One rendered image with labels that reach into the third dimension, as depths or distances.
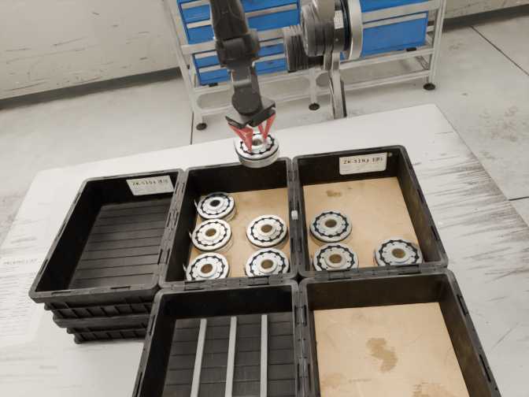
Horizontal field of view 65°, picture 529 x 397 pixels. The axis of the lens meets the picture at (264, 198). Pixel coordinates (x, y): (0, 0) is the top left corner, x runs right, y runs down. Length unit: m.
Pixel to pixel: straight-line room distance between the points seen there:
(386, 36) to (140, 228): 2.20
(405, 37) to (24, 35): 2.90
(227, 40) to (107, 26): 2.97
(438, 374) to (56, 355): 0.90
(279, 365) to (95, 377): 0.48
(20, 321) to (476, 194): 1.36
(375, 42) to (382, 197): 1.93
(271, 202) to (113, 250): 0.45
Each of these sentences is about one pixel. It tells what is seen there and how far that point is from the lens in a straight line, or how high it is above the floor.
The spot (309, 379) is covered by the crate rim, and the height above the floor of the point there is 0.92.
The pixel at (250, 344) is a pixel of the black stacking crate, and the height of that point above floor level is 0.83.
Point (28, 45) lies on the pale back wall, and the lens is 4.04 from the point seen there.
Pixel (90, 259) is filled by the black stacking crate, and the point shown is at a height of 0.83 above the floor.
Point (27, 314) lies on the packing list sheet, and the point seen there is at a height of 0.70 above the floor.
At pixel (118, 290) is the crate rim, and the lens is 0.96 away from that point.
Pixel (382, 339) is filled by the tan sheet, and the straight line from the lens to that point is 0.90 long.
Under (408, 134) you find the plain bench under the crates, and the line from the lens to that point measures 1.59.
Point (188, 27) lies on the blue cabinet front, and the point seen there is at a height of 0.72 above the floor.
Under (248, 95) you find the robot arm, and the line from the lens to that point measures 0.82.
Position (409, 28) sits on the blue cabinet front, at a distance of 3.01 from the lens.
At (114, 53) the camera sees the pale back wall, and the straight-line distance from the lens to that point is 3.86.
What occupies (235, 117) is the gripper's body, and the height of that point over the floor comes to 1.14.
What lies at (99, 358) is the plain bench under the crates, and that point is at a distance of 1.18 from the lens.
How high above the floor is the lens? 1.63
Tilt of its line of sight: 43 degrees down
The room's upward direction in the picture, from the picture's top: 11 degrees counter-clockwise
